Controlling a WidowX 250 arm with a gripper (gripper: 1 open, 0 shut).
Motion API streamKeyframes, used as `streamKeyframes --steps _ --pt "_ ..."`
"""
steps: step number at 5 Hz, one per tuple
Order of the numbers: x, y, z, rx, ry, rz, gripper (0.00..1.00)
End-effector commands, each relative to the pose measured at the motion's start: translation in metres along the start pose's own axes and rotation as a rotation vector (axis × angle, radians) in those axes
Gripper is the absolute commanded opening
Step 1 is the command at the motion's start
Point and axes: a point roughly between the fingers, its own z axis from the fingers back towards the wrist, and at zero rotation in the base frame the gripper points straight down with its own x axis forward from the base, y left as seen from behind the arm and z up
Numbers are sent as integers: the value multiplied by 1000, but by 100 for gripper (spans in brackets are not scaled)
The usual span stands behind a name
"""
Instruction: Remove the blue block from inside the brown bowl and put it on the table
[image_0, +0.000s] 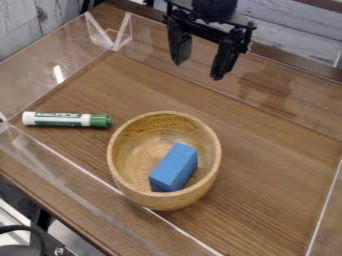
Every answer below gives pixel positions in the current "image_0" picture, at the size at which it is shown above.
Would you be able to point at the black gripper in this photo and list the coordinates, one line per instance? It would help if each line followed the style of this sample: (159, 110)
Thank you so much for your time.
(212, 20)

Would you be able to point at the black table clamp with cable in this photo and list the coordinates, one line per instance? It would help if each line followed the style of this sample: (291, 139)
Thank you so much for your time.
(24, 240)

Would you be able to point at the blue rectangular block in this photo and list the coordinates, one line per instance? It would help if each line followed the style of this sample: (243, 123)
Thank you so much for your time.
(175, 169)

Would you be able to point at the clear acrylic corner bracket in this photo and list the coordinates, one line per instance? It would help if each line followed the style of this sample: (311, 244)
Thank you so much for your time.
(108, 38)

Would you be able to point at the brown wooden bowl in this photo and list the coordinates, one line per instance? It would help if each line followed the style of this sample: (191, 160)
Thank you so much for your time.
(137, 146)

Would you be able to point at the clear acrylic tray wall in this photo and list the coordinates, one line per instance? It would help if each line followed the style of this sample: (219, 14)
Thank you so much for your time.
(88, 203)

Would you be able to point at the green and white marker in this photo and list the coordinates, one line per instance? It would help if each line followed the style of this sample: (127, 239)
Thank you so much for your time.
(65, 119)

